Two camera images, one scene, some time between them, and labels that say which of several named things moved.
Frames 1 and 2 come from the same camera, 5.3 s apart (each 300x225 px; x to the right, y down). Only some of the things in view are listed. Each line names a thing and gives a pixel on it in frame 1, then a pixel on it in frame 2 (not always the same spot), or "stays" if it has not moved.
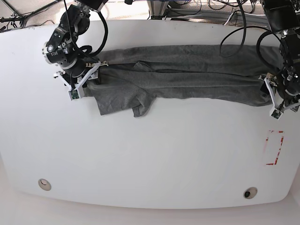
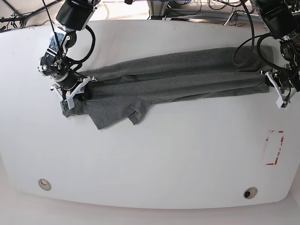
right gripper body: [90, 71] -> [69, 93]
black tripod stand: [22, 18] stays
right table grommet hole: [250, 192] stays
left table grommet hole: [44, 184] stays
